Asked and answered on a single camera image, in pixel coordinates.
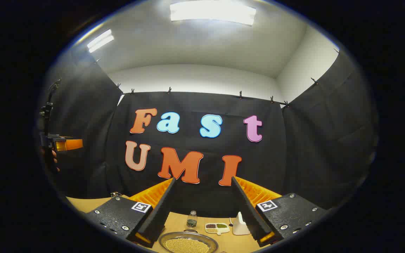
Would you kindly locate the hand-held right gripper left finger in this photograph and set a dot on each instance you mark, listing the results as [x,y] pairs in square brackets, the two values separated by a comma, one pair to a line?
[160,211]

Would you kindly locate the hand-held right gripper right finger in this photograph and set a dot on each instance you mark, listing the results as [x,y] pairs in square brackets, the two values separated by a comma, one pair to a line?
[250,211]

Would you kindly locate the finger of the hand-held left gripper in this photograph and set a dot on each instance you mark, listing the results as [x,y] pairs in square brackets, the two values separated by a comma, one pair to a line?
[73,144]

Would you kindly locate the stainless steel pot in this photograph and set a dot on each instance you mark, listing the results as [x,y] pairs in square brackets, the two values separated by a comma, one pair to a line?
[167,239]

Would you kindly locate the pile of yellow soybeans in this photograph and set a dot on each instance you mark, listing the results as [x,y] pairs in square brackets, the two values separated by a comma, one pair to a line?
[187,246]

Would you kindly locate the white tabletop appliance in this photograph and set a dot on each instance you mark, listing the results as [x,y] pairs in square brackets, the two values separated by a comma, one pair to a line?
[239,226]

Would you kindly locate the white divided dish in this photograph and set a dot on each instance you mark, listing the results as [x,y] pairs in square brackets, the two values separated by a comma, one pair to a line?
[224,230]

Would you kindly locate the clear plastic water bottle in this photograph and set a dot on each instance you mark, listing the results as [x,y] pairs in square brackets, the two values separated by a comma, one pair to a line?
[192,221]

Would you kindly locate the heap of red beans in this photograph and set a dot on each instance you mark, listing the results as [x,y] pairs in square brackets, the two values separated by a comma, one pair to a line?
[211,226]

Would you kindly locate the small ceiling light panel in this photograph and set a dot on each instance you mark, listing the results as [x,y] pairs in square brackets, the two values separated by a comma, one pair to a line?
[100,40]

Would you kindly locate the row of black cloth clips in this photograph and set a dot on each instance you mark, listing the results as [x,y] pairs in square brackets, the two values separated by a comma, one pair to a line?
[169,90]

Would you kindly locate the large ceiling light panel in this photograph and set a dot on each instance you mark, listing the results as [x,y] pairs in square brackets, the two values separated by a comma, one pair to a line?
[212,12]

